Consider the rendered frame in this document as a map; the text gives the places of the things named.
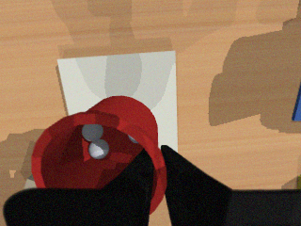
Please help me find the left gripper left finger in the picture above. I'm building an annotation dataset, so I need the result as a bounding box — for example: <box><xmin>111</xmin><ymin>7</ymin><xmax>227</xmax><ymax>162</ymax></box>
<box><xmin>3</xmin><ymin>149</ymin><xmax>154</xmax><ymax>226</ymax></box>

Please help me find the white flat square pad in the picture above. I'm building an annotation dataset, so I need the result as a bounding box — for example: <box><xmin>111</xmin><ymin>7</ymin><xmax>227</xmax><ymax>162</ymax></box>
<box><xmin>57</xmin><ymin>51</ymin><xmax>178</xmax><ymax>152</ymax></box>

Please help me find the red cup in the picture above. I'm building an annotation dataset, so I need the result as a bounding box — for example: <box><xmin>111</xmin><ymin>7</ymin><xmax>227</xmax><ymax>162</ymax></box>
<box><xmin>31</xmin><ymin>96</ymin><xmax>166</xmax><ymax>214</ymax></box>

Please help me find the beige rectangular block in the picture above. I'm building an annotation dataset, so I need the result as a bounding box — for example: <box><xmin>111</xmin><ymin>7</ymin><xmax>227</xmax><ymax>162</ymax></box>
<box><xmin>24</xmin><ymin>174</ymin><xmax>36</xmax><ymax>189</ymax></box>

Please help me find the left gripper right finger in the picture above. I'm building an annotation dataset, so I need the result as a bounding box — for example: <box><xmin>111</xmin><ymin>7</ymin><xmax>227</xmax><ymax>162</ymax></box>
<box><xmin>161</xmin><ymin>145</ymin><xmax>301</xmax><ymax>226</ymax></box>

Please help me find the blue flat rectangular pad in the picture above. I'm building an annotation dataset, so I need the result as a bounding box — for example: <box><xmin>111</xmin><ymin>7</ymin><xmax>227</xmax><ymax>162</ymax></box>
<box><xmin>292</xmin><ymin>84</ymin><xmax>301</xmax><ymax>121</ymax></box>

